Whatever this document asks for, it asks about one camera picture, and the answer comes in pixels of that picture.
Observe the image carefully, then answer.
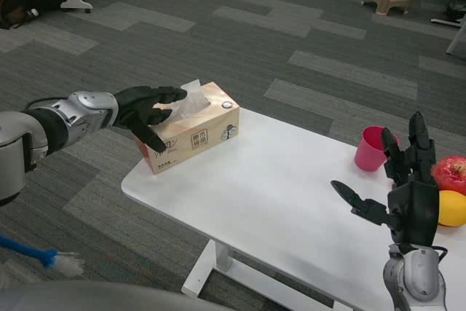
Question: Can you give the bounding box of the blue handled white brush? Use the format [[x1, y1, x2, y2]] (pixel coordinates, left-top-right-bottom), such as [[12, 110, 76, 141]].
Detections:
[[0, 235, 84, 278]]

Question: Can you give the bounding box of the white desk foot bar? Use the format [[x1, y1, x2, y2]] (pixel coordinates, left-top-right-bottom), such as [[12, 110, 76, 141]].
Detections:
[[431, 17, 464, 28]]

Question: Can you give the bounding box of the large white desk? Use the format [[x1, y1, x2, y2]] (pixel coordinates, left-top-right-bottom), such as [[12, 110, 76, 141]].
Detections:
[[446, 15, 466, 55]]

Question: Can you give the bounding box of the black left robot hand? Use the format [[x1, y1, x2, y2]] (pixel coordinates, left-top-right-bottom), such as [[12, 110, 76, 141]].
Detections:
[[114, 85, 189, 152]]

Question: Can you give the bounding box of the pink plastic cup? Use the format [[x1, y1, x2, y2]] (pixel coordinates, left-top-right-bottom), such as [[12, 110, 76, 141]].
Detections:
[[355, 125, 400, 173]]

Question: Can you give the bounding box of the wood-print tissue box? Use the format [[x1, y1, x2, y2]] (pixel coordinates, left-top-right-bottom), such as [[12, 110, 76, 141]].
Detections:
[[131, 78, 240, 176]]

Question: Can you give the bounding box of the red apple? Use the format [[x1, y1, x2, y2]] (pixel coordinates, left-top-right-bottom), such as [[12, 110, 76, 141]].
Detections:
[[430, 156, 466, 195]]

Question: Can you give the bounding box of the brown leather bag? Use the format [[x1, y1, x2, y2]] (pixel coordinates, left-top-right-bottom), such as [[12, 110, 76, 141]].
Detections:
[[0, 0, 28, 30]]

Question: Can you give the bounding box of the yellow lemon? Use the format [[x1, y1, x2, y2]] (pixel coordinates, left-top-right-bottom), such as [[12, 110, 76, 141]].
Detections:
[[438, 189, 466, 227]]

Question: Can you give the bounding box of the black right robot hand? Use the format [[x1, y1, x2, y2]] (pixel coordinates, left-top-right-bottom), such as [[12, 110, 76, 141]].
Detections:
[[330, 111, 441, 247]]

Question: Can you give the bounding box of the white table base frame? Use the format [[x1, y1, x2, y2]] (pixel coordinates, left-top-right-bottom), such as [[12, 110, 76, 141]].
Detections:
[[181, 240, 360, 311]]

